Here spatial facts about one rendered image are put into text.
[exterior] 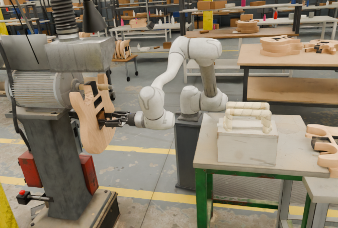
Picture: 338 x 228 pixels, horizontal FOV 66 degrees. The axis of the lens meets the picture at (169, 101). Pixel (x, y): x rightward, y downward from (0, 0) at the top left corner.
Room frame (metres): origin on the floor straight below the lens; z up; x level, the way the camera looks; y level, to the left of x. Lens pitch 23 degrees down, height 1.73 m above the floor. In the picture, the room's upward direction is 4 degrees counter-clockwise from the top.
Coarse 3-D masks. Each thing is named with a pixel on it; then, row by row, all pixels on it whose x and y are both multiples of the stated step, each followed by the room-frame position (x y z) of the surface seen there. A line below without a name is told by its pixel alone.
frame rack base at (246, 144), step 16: (240, 128) 1.09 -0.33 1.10; (256, 128) 1.07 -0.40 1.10; (224, 144) 1.06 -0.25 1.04; (240, 144) 1.04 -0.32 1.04; (256, 144) 1.02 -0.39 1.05; (272, 144) 1.00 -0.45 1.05; (224, 160) 1.06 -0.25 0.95; (240, 160) 1.04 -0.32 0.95; (256, 160) 1.02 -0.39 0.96; (272, 160) 1.00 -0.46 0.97
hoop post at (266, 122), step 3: (264, 117) 1.03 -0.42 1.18; (267, 117) 1.02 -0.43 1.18; (270, 117) 1.02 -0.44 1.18; (264, 120) 1.03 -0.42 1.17; (267, 120) 1.02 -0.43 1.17; (270, 120) 1.02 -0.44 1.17; (264, 123) 1.03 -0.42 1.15; (267, 123) 1.02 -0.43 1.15; (270, 123) 1.03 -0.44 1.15; (264, 126) 1.03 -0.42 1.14; (267, 126) 1.02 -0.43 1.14; (264, 129) 1.03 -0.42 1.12; (267, 129) 1.02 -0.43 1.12; (264, 132) 1.03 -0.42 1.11; (267, 132) 1.02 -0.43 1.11
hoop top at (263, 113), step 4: (228, 112) 1.07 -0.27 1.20; (232, 112) 1.06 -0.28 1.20; (236, 112) 1.06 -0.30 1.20; (240, 112) 1.05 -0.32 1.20; (244, 112) 1.05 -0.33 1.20; (248, 112) 1.05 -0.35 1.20; (252, 112) 1.04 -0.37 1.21; (256, 112) 1.04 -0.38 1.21; (260, 112) 1.03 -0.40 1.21; (264, 112) 1.03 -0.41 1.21; (268, 112) 1.03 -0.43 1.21; (252, 116) 1.04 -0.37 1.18; (256, 116) 1.04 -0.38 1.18; (260, 116) 1.03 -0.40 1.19; (264, 116) 1.03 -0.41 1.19
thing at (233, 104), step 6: (228, 102) 1.16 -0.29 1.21; (234, 102) 1.15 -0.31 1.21; (240, 102) 1.14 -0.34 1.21; (246, 102) 1.14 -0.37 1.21; (252, 102) 1.13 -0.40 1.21; (258, 102) 1.13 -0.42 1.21; (246, 108) 1.13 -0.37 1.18; (252, 108) 1.12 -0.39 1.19; (258, 108) 1.11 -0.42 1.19; (264, 108) 1.10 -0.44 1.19
